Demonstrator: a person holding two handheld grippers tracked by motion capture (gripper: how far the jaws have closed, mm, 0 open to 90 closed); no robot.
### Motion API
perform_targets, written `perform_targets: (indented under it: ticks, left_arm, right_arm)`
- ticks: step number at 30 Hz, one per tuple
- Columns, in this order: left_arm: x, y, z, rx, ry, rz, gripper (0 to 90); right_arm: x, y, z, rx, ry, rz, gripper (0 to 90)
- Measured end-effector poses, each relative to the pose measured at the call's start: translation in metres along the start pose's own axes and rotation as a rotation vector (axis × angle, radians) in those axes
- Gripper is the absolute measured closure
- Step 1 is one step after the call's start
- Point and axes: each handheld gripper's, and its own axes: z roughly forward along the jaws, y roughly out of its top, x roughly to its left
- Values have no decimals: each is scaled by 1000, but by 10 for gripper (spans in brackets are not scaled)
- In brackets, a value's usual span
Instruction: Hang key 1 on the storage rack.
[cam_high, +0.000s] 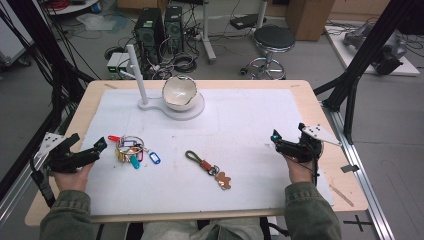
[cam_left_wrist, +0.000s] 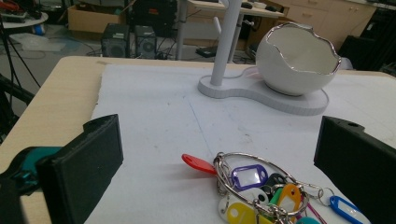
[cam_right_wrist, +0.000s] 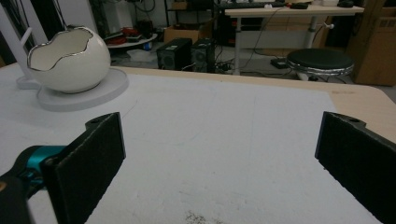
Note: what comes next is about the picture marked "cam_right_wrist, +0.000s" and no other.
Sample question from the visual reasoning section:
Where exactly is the tall brown cardboard box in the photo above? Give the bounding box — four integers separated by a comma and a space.
345, 0, 396, 87

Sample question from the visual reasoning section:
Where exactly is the black round stool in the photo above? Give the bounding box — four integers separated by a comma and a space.
286, 48, 355, 82

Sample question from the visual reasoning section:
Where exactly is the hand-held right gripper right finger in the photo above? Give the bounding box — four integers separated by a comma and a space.
314, 111, 396, 224

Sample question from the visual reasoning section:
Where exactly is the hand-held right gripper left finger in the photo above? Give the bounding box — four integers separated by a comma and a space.
41, 111, 127, 224

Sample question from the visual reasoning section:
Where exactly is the small open cardboard box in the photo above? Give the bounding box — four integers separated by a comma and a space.
163, 19, 215, 45

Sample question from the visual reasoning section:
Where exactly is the white egg-shaped ceramic bowl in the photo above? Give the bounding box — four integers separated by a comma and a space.
27, 26, 112, 94

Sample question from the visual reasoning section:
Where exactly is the clear plastic bag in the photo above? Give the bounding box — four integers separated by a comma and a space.
125, 48, 157, 63

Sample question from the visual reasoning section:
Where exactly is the light wooden desk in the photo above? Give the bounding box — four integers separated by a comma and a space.
223, 4, 365, 77

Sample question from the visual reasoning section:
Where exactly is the large black computer tower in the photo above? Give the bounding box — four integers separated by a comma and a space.
156, 37, 193, 71

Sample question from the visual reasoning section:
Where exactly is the black keyboard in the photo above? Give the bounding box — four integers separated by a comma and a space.
218, 1, 288, 9

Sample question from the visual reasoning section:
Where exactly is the small black computer tower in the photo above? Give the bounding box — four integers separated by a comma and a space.
191, 37, 217, 74

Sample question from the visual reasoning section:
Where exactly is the white key stand with pole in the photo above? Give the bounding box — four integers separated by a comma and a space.
0, 0, 130, 113

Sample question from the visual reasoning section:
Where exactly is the white round table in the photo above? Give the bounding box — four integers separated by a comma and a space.
105, 27, 159, 49

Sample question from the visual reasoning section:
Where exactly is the white table mat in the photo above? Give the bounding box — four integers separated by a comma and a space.
0, 63, 384, 224

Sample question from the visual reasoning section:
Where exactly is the black flat box on floor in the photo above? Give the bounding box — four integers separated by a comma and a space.
270, 58, 290, 70

